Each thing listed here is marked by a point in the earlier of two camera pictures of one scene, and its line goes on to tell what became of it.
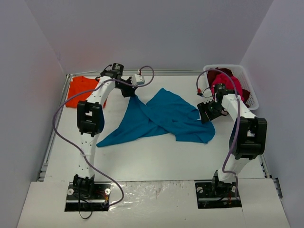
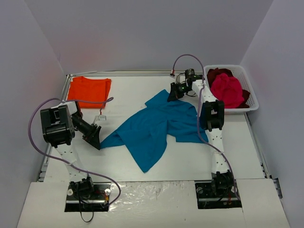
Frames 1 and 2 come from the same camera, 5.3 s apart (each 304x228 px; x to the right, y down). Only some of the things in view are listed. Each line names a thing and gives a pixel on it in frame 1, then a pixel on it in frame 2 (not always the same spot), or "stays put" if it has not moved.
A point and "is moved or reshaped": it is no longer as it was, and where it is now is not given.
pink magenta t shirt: (223, 79) stays put
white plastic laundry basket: (252, 104) stays put
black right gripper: (205, 110) to (175, 90)
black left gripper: (128, 90) to (92, 133)
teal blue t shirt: (164, 112) is moved or reshaped
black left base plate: (94, 197) stays put
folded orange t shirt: (79, 84) stays put
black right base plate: (211, 194) stays put
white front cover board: (153, 204) stays put
